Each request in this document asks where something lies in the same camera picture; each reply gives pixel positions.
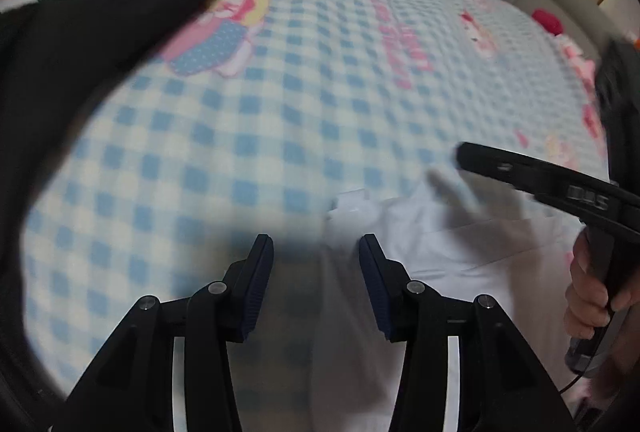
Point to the person's right hand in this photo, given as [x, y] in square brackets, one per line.
[582, 297]

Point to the magenta round plush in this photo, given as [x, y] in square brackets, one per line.
[549, 20]

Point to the white garment with navy trim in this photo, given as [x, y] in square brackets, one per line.
[475, 252]

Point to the blue checked printed blanket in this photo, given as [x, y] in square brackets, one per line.
[300, 86]

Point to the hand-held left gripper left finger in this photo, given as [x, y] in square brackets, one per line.
[255, 287]

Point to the pink plush toy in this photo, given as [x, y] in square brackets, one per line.
[580, 56]

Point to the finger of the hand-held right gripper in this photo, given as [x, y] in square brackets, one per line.
[500, 166]

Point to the black jacket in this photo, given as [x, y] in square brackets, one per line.
[100, 26]

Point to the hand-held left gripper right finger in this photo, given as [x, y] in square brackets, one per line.
[372, 287]

